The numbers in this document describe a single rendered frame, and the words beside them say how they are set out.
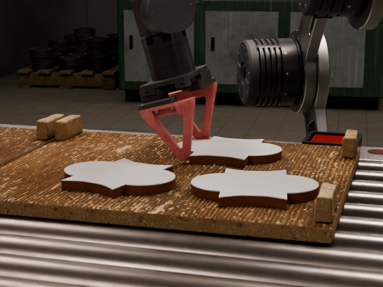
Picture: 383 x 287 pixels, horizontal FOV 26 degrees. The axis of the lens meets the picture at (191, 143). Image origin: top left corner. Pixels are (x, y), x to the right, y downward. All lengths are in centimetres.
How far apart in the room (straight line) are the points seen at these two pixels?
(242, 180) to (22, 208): 23
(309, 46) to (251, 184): 126
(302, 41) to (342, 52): 441
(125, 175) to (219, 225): 16
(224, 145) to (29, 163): 25
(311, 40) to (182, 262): 141
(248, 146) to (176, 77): 13
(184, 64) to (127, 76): 583
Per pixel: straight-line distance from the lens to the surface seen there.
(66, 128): 115
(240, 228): 80
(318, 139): 119
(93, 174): 93
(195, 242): 80
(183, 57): 103
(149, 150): 109
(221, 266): 74
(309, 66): 214
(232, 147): 105
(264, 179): 90
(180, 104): 98
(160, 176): 91
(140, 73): 682
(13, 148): 112
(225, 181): 89
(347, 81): 660
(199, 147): 105
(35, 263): 75
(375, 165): 111
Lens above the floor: 118
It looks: 13 degrees down
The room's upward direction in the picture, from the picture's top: straight up
